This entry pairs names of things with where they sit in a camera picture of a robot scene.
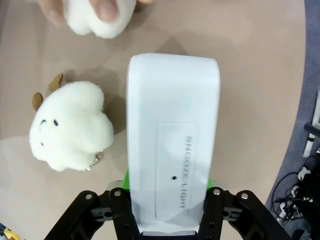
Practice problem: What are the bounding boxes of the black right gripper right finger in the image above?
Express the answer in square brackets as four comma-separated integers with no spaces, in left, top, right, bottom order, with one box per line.
[198,175,287,240]

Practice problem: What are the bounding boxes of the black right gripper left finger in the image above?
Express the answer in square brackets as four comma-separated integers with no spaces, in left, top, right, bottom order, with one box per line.
[45,168,143,240]

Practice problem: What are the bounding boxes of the white digital alarm clock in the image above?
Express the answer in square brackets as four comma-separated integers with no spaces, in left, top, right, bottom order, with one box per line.
[126,52,222,231]

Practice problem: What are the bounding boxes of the white plush toy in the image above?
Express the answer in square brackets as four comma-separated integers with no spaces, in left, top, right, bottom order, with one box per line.
[62,0,137,40]

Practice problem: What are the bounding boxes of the person's hand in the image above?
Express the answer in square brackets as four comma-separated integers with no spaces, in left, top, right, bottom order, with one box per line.
[39,0,155,26]

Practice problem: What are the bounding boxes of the colourful patterned object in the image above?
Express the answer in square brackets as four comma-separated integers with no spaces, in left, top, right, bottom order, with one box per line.
[0,215,25,240]

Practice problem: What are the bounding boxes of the white metal stand leg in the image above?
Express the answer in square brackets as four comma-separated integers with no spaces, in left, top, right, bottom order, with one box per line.
[302,91,320,158]

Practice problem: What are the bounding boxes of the black cables on floor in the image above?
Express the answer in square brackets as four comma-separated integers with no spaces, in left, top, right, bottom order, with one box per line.
[271,154,320,223]

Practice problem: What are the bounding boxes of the white plush sheep keychain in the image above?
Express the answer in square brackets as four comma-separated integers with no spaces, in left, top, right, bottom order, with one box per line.
[29,73,115,172]

